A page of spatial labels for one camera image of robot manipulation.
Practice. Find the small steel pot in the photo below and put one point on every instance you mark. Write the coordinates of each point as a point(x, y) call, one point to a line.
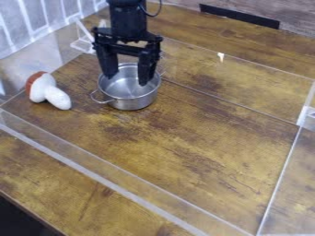
point(121, 92)

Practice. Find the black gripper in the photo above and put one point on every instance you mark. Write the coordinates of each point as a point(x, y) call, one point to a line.
point(144, 45)

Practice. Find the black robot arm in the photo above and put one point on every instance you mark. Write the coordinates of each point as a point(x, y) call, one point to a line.
point(128, 17)

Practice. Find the black strip on table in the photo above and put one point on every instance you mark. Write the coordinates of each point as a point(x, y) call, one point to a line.
point(265, 22)

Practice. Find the plush mushroom toy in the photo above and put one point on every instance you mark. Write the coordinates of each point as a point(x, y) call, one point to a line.
point(40, 89)

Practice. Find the clear acrylic triangle bracket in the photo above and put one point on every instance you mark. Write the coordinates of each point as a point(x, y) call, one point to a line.
point(82, 43)

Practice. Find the clear acrylic barrier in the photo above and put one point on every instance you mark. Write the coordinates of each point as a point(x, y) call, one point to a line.
point(215, 161)

